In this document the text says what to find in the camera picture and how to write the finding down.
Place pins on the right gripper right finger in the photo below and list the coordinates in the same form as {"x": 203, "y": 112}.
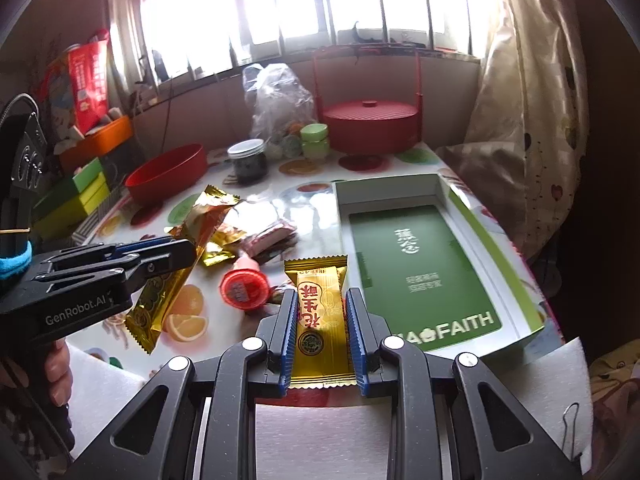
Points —
{"x": 366, "y": 332}

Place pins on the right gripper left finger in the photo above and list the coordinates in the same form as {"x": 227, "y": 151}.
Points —
{"x": 274, "y": 372}

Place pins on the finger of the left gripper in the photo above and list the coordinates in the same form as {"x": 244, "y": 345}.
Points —
{"x": 95, "y": 253}
{"x": 161, "y": 260}

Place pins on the gold peanut crisp snack bar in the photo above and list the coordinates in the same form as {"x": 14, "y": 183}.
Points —
{"x": 322, "y": 355}

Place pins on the long gold rice bar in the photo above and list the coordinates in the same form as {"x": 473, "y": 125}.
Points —
{"x": 146, "y": 319}

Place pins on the red lid pink jelly cup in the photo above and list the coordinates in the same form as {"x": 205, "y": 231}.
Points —
{"x": 245, "y": 287}

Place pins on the small gold candy packet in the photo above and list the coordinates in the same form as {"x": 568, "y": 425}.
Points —
{"x": 223, "y": 246}

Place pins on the green white cardboard box tray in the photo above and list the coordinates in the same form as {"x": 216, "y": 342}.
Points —
{"x": 426, "y": 264}

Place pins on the pink white snack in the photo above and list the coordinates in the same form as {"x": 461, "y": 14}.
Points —
{"x": 275, "y": 233}

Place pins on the person's left hand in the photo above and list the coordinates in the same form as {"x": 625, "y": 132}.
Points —
{"x": 56, "y": 370}

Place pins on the yellow-green box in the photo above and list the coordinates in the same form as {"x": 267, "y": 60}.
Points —
{"x": 54, "y": 225}

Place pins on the green box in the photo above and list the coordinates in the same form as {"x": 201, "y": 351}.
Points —
{"x": 68, "y": 188}

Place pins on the red oval bowl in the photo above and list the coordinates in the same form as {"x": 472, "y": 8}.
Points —
{"x": 167, "y": 174}

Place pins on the orange box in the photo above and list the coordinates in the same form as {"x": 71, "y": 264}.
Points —
{"x": 97, "y": 144}

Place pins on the dark jar white lid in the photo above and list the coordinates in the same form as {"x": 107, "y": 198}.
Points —
{"x": 249, "y": 160}

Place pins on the red snack bag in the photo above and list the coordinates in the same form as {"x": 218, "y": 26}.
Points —
{"x": 86, "y": 66}

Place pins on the green lidded small jar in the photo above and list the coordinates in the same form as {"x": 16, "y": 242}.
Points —
{"x": 315, "y": 141}

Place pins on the clear plastic bag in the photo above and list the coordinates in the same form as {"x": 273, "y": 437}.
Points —
{"x": 277, "y": 99}

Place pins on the patterned beige curtain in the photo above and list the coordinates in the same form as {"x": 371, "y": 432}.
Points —
{"x": 529, "y": 125}

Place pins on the red basket with handle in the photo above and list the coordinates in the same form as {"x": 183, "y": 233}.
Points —
{"x": 371, "y": 127}

